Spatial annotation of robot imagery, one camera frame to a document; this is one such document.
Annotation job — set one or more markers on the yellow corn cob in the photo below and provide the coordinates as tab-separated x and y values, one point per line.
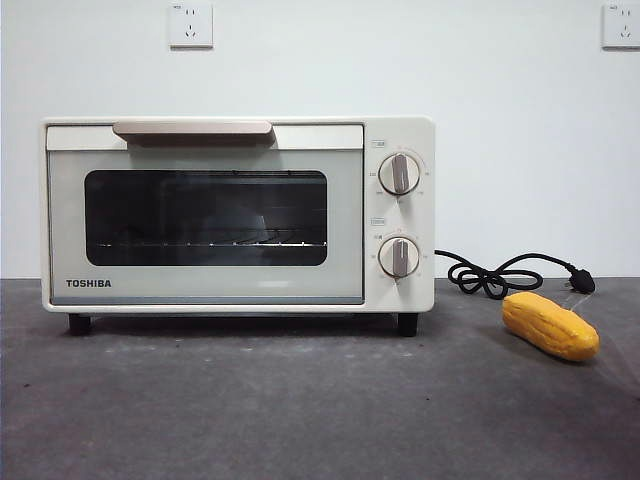
550	327

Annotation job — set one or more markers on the cream oven timer knob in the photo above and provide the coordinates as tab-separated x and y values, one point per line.
399	257

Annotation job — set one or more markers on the cream oven temperature knob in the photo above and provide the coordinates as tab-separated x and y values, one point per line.
399	174

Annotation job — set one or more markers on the cream Toshiba toaster oven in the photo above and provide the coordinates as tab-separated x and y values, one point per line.
426	225

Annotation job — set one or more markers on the white wall socket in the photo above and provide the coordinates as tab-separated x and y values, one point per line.
622	25
191	25

